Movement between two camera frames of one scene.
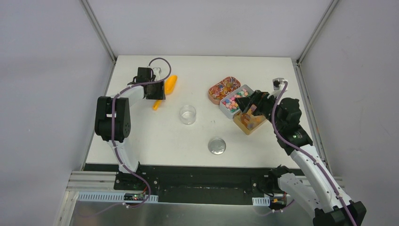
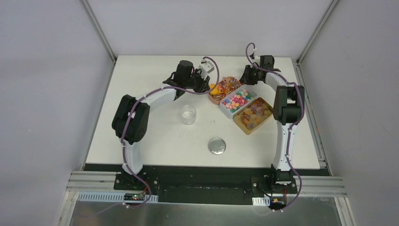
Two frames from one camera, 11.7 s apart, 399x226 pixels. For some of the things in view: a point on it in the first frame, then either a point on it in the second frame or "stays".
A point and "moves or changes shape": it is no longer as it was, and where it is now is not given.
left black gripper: x=155 y=92 to x=202 y=83
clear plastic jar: x=187 y=115 stays
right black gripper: x=261 y=97 to x=245 y=79
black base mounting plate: x=190 y=184 stays
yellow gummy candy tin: x=247 y=122 stays
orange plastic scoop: x=169 y=84 moves or changes shape
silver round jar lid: x=217 y=146 stays
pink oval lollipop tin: x=223 y=87 stays
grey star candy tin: x=228 y=106 stays
